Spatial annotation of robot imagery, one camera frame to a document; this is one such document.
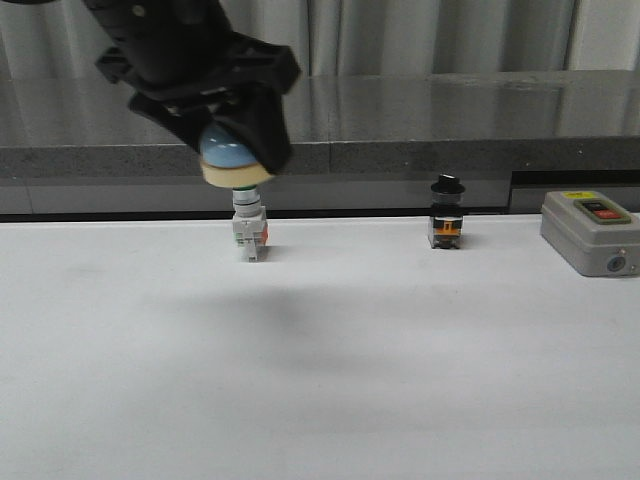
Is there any grey push button box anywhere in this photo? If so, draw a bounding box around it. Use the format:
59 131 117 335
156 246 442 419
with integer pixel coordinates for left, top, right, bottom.
540 190 639 277

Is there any grey curtain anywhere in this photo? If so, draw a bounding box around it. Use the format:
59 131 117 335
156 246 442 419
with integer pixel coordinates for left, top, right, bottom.
1 1 639 80

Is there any grey stone counter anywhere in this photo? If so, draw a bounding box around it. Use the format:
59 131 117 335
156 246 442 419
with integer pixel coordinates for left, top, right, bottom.
1 71 639 219

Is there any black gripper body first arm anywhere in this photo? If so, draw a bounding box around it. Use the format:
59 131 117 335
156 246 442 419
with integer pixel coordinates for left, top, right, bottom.
84 1 301 102

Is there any blue call bell cream base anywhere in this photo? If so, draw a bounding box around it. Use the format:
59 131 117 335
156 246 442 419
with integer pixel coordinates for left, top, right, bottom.
199 124 273 189

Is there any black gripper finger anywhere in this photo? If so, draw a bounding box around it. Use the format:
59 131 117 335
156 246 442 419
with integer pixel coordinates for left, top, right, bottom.
213 88 292 174
128 93 212 154

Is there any green pilot light switch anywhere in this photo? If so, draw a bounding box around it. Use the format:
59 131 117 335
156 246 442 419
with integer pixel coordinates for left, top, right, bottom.
232 185 268 262

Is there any black rotary selector switch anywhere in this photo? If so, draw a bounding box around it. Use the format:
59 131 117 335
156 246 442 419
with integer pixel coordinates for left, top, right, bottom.
428 174 466 249

